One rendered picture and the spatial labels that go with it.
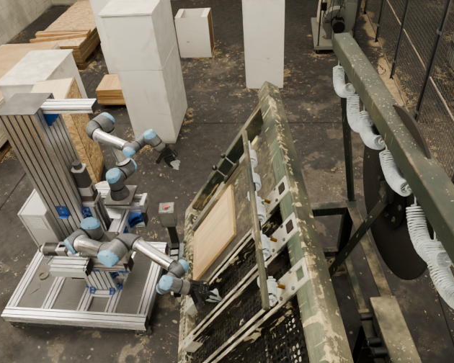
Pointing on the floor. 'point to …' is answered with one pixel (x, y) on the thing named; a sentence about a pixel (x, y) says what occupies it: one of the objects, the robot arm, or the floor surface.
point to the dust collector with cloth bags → (333, 21)
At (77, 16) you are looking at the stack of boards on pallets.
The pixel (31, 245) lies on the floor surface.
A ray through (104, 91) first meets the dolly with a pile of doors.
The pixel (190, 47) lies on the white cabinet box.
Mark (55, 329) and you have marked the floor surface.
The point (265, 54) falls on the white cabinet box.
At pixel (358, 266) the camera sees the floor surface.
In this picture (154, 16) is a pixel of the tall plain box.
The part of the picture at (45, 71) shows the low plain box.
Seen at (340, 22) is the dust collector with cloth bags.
